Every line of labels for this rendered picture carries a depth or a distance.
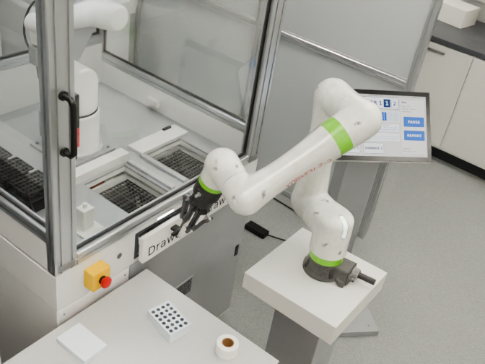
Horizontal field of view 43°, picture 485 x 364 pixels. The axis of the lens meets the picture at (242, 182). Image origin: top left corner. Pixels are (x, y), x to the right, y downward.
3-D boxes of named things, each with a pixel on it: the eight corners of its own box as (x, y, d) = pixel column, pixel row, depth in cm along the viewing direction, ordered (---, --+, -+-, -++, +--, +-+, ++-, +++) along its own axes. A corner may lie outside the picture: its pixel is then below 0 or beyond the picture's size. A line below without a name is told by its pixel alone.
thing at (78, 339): (107, 348, 185) (107, 344, 184) (84, 365, 179) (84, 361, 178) (79, 326, 191) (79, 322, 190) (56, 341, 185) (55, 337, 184)
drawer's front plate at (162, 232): (197, 228, 230) (200, 204, 223) (141, 264, 209) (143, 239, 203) (193, 226, 230) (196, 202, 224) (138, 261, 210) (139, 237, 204)
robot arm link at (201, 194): (232, 185, 196) (213, 166, 199) (209, 200, 188) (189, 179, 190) (225, 197, 201) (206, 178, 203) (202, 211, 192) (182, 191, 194)
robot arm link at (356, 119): (369, 113, 196) (361, 84, 188) (394, 131, 187) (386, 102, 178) (323, 144, 195) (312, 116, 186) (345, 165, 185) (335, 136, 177)
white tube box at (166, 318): (190, 331, 195) (191, 323, 193) (169, 343, 190) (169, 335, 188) (167, 308, 202) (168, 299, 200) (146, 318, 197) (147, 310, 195)
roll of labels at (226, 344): (240, 357, 190) (242, 349, 187) (219, 362, 187) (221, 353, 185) (232, 340, 195) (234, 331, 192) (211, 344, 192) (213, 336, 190)
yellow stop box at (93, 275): (111, 283, 197) (112, 266, 193) (94, 294, 192) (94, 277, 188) (100, 275, 199) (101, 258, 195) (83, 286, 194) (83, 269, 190)
